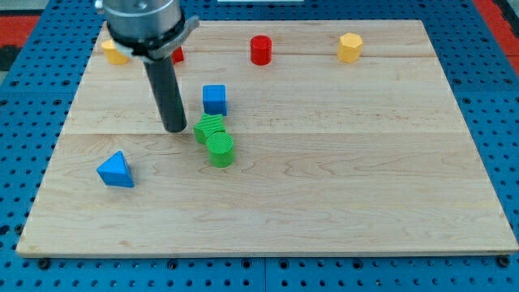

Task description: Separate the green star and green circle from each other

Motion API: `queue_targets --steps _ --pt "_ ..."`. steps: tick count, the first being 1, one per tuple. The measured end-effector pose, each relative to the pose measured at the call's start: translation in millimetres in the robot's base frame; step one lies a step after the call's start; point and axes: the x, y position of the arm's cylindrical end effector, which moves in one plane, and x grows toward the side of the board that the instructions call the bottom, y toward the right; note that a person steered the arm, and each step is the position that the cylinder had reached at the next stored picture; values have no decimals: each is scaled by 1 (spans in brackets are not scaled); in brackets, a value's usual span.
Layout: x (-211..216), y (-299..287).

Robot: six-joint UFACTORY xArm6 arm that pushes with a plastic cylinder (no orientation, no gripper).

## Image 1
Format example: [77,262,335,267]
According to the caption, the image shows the green star block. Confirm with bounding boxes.
[193,114,225,144]

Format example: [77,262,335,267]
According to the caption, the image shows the light wooden board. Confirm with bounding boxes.
[16,20,518,259]

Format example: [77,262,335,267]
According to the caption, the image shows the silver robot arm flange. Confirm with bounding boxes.
[94,0,199,62]

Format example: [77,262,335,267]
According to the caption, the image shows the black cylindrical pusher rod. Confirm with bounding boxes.
[144,56,187,133]

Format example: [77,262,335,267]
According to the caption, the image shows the red cylinder block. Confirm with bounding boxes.
[250,35,272,66]

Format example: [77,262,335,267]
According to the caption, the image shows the green cylinder block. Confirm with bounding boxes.
[206,132,235,168]

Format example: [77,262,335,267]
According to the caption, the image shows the yellow octagon block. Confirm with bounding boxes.
[337,32,363,63]

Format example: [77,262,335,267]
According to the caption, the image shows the blue triangle block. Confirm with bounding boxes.
[97,151,135,188]

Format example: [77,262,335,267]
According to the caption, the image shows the yellow block far left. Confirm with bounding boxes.
[101,40,130,65]

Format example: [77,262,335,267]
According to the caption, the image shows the red block behind rod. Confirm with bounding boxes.
[171,46,184,64]

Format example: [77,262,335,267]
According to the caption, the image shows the blue cube block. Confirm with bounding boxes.
[203,84,227,116]

